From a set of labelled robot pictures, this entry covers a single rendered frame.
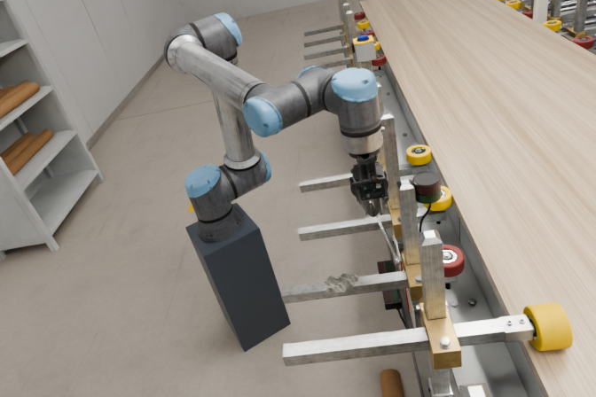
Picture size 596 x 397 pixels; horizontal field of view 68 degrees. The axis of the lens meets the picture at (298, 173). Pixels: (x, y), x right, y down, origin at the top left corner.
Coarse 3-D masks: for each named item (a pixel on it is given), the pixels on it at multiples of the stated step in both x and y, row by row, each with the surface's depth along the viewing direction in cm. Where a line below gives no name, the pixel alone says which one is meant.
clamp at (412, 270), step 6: (402, 252) 117; (402, 258) 114; (414, 264) 111; (408, 270) 110; (414, 270) 109; (408, 276) 108; (414, 276) 107; (408, 282) 107; (414, 282) 106; (408, 288) 110; (414, 288) 105; (420, 288) 105; (414, 294) 106; (420, 294) 106
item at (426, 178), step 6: (420, 174) 101; (426, 174) 101; (432, 174) 100; (414, 180) 100; (420, 180) 99; (426, 180) 99; (432, 180) 98; (438, 180) 98; (420, 222) 106; (420, 228) 107
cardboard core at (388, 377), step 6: (384, 372) 174; (390, 372) 173; (396, 372) 174; (384, 378) 172; (390, 378) 171; (396, 378) 171; (384, 384) 170; (390, 384) 169; (396, 384) 169; (384, 390) 169; (390, 390) 167; (396, 390) 167; (402, 390) 169; (384, 396) 167; (390, 396) 165; (396, 396) 165; (402, 396) 166
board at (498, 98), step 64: (384, 0) 337; (448, 0) 299; (448, 64) 206; (512, 64) 192; (576, 64) 179; (448, 128) 157; (512, 128) 148; (576, 128) 140; (512, 192) 121; (576, 192) 116; (512, 256) 103; (576, 256) 99; (576, 320) 86; (576, 384) 76
